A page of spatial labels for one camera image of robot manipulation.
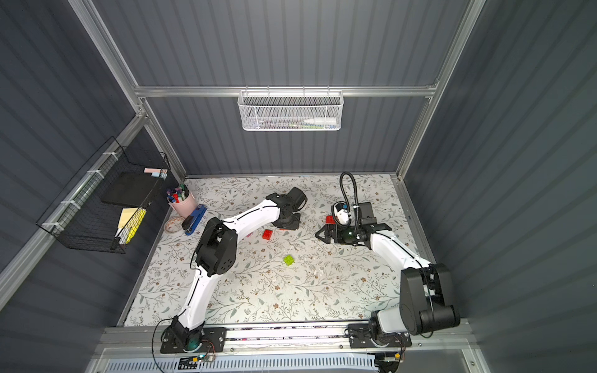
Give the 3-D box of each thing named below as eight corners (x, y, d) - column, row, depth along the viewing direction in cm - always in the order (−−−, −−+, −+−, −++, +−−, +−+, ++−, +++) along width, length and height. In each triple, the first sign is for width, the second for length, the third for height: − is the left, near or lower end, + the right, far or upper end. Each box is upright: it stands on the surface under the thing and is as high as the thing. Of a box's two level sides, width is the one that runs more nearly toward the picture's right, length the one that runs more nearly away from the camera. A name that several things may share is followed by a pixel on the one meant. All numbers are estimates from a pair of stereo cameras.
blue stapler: (182, 233, 101) (178, 228, 98) (200, 208, 110) (197, 202, 107) (191, 235, 101) (187, 230, 97) (208, 210, 109) (205, 204, 106)
